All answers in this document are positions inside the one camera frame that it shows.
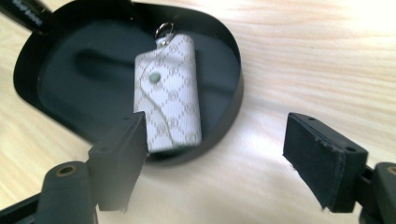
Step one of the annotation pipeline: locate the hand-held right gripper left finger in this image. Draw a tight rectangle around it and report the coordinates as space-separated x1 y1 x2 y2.
88 111 149 214

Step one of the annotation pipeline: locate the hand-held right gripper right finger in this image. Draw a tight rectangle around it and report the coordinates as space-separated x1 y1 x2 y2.
282 112 370 215

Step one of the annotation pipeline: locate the grey patterned key pouch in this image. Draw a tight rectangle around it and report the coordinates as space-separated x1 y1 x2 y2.
133 21 203 154

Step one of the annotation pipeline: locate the black key stand with tray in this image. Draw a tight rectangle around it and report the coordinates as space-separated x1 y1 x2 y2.
12 0 245 166

